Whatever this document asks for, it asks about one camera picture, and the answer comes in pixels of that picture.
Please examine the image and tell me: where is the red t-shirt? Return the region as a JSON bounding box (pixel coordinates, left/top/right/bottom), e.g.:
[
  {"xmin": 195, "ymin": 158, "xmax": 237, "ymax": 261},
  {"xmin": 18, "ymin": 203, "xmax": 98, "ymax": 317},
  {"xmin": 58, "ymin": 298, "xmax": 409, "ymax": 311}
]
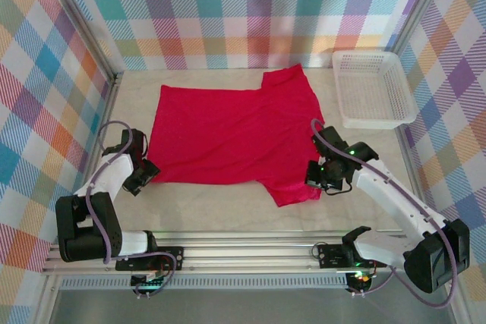
[{"xmin": 146, "ymin": 64, "xmax": 326, "ymax": 208}]

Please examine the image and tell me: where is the white perforated plastic basket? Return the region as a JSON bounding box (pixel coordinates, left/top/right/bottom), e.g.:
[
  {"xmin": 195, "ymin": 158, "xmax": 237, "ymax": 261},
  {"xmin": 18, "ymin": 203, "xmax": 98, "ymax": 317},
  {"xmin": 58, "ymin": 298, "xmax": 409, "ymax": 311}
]
[{"xmin": 331, "ymin": 50, "xmax": 417, "ymax": 131}]

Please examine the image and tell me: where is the grey metal panel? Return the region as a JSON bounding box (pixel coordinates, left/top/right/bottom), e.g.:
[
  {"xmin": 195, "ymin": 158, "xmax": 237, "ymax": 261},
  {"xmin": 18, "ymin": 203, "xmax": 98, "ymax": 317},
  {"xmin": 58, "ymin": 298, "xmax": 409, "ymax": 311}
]
[{"xmin": 49, "ymin": 288, "xmax": 456, "ymax": 324}]

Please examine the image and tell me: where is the left aluminium side rail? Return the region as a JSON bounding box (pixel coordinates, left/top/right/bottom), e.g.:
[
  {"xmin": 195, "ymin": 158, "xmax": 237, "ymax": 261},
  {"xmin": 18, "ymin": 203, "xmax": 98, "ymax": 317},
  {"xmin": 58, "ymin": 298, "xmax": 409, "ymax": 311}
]
[{"xmin": 64, "ymin": 71, "xmax": 125, "ymax": 245}]

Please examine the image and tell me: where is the aluminium side rail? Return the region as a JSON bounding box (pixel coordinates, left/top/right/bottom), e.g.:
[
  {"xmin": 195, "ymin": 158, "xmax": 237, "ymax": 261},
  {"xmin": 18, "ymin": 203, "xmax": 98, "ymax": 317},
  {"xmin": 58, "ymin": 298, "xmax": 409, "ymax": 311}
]
[
  {"xmin": 394, "ymin": 125, "xmax": 436, "ymax": 240},
  {"xmin": 64, "ymin": 71, "xmax": 125, "ymax": 245}
]

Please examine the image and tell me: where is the right aluminium side rail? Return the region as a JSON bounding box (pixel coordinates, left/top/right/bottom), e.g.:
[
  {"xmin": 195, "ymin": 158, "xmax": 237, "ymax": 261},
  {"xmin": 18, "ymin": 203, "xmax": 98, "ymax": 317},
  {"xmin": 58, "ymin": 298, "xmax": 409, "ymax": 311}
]
[{"xmin": 394, "ymin": 125, "xmax": 436, "ymax": 240}]

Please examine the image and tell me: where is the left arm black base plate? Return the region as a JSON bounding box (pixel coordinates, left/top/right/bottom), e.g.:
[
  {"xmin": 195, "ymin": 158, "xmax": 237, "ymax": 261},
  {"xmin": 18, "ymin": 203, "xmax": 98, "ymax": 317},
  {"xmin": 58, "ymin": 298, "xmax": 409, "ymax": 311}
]
[{"xmin": 115, "ymin": 244, "xmax": 185, "ymax": 272}]

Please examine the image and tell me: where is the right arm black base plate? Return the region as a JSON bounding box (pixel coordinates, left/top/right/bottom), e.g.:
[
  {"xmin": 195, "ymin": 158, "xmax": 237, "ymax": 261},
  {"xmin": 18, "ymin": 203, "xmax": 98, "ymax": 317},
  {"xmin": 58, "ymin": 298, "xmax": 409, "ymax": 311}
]
[{"xmin": 317, "ymin": 244, "xmax": 388, "ymax": 270}]

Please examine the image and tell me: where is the wide aluminium mounting rail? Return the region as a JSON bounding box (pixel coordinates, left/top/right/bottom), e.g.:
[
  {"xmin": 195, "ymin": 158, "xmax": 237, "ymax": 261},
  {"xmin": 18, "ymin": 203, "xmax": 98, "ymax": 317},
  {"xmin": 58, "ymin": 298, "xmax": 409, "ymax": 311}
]
[{"xmin": 41, "ymin": 229, "xmax": 461, "ymax": 276}]

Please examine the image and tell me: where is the grey slotted cable duct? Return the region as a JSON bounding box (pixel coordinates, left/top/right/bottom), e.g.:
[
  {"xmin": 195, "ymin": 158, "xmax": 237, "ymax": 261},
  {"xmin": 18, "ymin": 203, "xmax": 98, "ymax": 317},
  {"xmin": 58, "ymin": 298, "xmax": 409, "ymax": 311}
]
[{"xmin": 59, "ymin": 276, "xmax": 349, "ymax": 291}]

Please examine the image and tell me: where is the left aluminium frame post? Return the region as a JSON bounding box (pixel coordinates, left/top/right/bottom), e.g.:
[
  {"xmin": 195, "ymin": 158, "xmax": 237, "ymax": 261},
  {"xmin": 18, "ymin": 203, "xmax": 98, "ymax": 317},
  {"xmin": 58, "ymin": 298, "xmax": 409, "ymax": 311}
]
[{"xmin": 36, "ymin": 0, "xmax": 125, "ymax": 77}]

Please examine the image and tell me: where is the aluminium frame post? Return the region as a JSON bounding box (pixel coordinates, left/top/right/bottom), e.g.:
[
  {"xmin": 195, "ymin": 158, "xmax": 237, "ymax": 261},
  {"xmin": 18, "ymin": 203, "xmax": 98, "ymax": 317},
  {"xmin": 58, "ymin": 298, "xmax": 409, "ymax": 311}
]
[
  {"xmin": 36, "ymin": 0, "xmax": 125, "ymax": 77},
  {"xmin": 390, "ymin": 0, "xmax": 456, "ymax": 58}
]

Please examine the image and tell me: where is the right aluminium frame post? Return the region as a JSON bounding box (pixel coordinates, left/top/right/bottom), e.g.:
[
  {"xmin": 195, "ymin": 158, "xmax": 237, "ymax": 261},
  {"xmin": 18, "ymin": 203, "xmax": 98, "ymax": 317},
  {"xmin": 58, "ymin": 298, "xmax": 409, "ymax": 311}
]
[{"xmin": 390, "ymin": 0, "xmax": 456, "ymax": 58}]

